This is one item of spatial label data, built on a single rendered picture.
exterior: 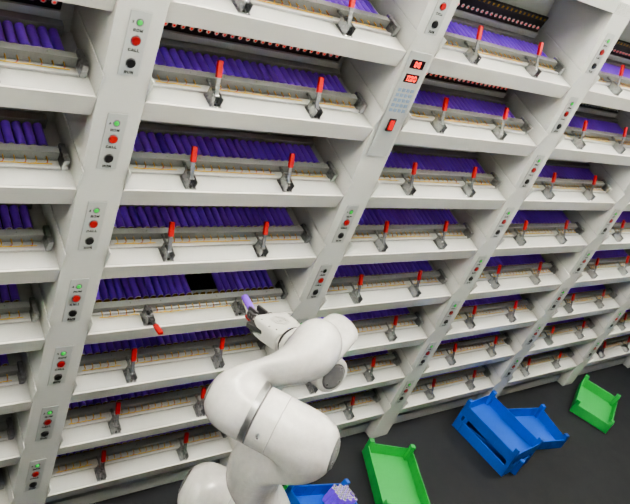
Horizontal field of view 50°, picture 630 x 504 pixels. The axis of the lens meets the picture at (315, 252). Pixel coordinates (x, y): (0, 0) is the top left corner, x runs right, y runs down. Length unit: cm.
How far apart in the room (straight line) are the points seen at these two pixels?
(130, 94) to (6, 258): 44
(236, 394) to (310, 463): 15
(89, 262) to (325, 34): 71
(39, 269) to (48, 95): 39
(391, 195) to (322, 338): 86
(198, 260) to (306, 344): 63
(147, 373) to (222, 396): 87
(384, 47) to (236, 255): 62
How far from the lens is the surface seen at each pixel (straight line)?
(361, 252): 200
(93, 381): 187
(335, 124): 165
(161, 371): 195
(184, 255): 168
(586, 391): 403
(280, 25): 145
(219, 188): 159
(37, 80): 134
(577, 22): 226
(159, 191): 151
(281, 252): 183
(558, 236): 281
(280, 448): 108
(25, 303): 169
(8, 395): 181
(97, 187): 145
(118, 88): 136
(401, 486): 279
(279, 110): 157
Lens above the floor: 187
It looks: 29 degrees down
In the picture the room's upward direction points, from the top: 23 degrees clockwise
